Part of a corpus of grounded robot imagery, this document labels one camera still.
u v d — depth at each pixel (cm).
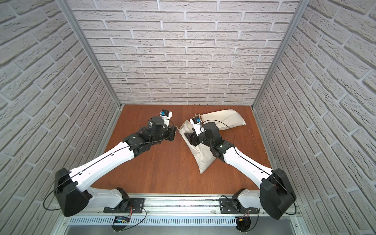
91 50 87
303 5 69
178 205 76
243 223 68
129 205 68
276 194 41
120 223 71
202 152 82
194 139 70
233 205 66
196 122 68
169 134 67
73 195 38
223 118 102
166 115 65
